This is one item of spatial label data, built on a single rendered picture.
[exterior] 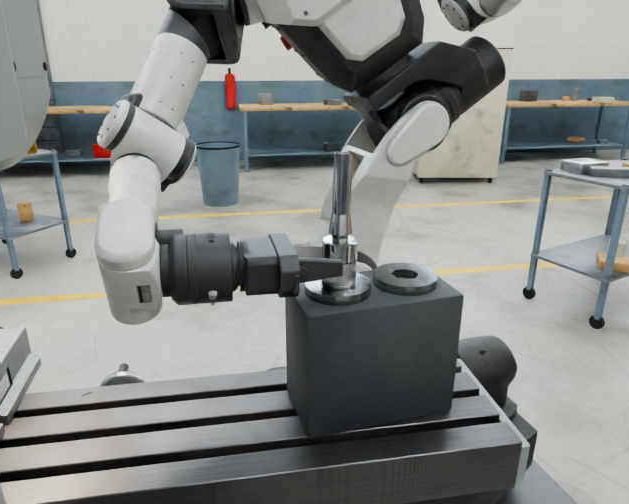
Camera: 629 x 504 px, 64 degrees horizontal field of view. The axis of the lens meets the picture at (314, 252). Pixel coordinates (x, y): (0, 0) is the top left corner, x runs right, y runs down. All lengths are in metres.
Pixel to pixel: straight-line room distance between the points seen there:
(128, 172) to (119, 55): 7.49
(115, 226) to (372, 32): 0.54
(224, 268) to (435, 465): 0.38
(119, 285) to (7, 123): 0.23
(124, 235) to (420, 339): 0.40
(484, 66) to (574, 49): 8.86
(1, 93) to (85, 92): 7.86
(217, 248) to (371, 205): 0.47
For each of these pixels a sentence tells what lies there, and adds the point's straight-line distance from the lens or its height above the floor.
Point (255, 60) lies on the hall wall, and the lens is 8.12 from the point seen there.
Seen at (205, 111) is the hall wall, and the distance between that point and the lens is 8.13.
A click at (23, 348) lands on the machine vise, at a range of 0.96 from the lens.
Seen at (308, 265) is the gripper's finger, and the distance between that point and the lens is 0.63.
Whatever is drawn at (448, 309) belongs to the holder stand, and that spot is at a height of 1.11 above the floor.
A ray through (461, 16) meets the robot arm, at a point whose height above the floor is 1.50.
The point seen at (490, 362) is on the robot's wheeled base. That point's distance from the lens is 1.35.
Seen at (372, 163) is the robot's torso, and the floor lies 1.24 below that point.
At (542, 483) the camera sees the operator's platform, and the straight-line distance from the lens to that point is 1.56.
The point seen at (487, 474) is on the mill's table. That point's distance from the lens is 0.79.
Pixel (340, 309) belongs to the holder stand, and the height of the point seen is 1.13.
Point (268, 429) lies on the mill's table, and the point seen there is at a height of 0.94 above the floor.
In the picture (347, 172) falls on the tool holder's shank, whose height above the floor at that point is 1.29.
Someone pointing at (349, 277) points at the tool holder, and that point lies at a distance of 0.66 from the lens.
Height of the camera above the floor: 1.42
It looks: 20 degrees down
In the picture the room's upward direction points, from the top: straight up
